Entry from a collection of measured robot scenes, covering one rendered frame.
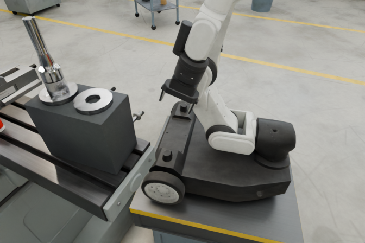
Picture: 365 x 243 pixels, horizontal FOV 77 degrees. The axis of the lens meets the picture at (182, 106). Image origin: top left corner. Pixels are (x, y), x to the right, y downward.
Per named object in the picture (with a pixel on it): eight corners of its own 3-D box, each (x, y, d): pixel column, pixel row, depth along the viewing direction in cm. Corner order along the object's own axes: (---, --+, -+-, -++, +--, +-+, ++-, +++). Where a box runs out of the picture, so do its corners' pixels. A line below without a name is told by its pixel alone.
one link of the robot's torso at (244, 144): (251, 128, 120) (256, 109, 112) (251, 159, 105) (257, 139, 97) (212, 122, 124) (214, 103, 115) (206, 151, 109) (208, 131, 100)
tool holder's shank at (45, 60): (59, 65, 54) (41, 16, 47) (48, 71, 52) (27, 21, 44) (49, 62, 55) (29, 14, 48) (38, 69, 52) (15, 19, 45)
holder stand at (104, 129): (77, 127, 76) (56, 74, 63) (137, 143, 70) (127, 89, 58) (50, 154, 67) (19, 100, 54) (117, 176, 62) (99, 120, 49)
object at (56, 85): (73, 87, 58) (65, 68, 55) (58, 97, 55) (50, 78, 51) (58, 83, 60) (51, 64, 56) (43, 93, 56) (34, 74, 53)
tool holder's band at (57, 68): (65, 68, 55) (64, 64, 54) (50, 78, 51) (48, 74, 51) (51, 64, 56) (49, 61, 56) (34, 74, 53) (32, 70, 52)
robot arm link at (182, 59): (209, 62, 74) (225, 30, 66) (201, 78, 66) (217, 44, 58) (177, 46, 74) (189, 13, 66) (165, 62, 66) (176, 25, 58)
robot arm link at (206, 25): (209, 51, 68) (230, 7, 59) (202, 65, 62) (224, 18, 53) (190, 42, 68) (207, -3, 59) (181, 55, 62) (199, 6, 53)
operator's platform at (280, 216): (270, 170, 173) (285, 132, 148) (279, 276, 121) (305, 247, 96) (169, 152, 186) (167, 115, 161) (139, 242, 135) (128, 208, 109)
